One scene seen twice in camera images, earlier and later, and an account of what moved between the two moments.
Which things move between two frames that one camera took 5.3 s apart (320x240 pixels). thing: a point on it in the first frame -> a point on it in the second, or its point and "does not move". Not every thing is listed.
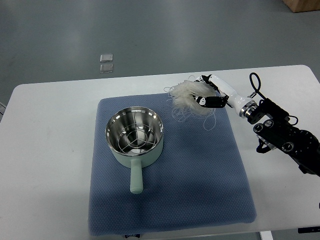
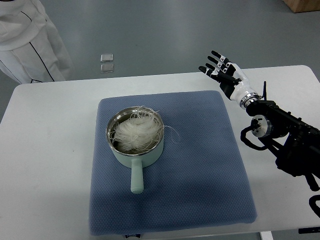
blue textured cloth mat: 199,180 does not move
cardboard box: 300,6 does not move
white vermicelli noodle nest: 182,95 -> 141,131
